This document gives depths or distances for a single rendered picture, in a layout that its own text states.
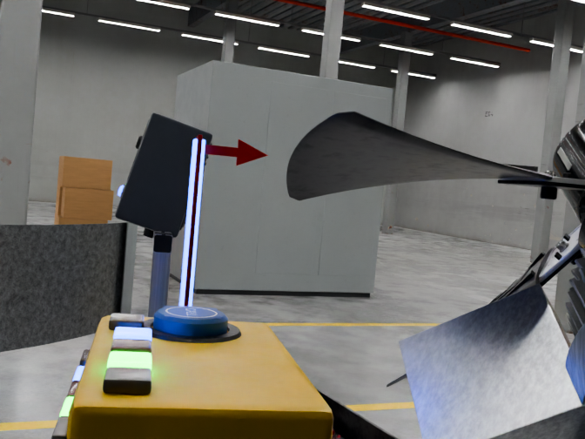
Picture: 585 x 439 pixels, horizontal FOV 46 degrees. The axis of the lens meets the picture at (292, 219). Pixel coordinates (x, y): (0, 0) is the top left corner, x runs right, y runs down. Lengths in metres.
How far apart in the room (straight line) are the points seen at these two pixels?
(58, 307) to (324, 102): 5.10
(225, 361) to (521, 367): 0.39
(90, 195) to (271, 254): 2.63
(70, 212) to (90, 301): 6.06
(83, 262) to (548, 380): 2.06
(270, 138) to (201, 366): 6.64
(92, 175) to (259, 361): 8.33
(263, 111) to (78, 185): 2.72
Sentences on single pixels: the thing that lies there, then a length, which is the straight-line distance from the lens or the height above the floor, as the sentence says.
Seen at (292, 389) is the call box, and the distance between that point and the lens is 0.30.
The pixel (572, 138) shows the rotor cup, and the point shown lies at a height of 1.23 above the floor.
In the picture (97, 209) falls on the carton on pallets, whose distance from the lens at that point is 8.67.
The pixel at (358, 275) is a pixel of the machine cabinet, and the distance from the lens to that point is 7.47.
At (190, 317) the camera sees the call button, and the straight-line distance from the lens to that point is 0.37.
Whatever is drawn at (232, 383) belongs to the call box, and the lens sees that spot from 0.30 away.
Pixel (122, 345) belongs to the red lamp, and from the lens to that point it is 0.33.
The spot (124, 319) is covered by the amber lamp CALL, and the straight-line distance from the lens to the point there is 0.38.
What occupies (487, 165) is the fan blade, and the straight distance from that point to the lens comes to 0.64.
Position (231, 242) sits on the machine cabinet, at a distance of 6.86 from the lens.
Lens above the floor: 1.16
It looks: 3 degrees down
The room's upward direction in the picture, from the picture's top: 5 degrees clockwise
